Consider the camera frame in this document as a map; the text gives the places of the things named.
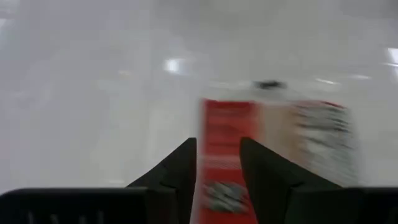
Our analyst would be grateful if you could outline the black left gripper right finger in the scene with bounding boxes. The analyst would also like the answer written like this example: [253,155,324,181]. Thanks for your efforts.
[239,136,343,224]

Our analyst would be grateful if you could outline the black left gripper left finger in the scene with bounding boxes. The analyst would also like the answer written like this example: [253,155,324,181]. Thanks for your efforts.
[126,137,198,224]

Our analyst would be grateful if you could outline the red popcorn bag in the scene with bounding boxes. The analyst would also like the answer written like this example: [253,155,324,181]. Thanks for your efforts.
[191,79,361,224]

